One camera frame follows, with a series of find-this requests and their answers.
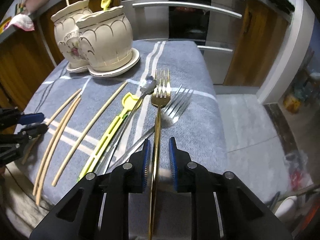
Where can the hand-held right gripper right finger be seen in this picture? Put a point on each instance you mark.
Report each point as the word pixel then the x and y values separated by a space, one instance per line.
pixel 172 163

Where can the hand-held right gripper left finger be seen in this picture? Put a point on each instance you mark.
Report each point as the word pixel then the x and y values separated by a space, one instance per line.
pixel 147 165

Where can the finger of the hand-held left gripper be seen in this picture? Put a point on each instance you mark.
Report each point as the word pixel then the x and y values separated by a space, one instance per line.
pixel 32 118
pixel 35 130

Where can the gold fork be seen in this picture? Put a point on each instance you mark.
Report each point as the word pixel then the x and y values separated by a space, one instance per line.
pixel 157 130

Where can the yellow plastic utensil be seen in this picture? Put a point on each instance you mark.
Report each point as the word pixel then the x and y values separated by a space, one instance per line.
pixel 110 132
pixel 106 3

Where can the silver fork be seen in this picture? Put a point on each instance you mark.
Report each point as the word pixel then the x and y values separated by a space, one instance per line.
pixel 175 110

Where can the silver spoon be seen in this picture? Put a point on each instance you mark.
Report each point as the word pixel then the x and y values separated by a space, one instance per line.
pixel 148 86

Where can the cream ceramic jar floral print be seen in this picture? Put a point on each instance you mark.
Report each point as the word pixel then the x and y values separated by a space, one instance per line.
pixel 66 30

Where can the cream ceramic jar gold trim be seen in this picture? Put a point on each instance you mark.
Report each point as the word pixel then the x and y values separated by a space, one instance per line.
pixel 107 37

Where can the grey striped towel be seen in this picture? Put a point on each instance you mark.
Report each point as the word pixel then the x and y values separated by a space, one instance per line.
pixel 192 140

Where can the wooden kitchen cabinet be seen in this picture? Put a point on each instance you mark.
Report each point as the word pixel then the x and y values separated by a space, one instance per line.
pixel 20 62
pixel 260 47

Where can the pink cloth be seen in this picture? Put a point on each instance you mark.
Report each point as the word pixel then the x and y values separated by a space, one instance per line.
pixel 22 22

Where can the cream ceramic double saucer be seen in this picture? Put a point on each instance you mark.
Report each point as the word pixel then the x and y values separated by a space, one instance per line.
pixel 125 66

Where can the grey kitchen counter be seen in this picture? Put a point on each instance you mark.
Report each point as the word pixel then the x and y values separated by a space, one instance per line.
pixel 45 10

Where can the white round container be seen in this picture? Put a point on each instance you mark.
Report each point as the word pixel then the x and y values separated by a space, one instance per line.
pixel 285 205

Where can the clear plastic bag red print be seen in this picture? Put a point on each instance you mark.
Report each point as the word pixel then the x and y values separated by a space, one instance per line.
pixel 297 175

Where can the stainless steel oven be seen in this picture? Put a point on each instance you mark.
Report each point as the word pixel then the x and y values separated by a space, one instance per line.
pixel 190 17

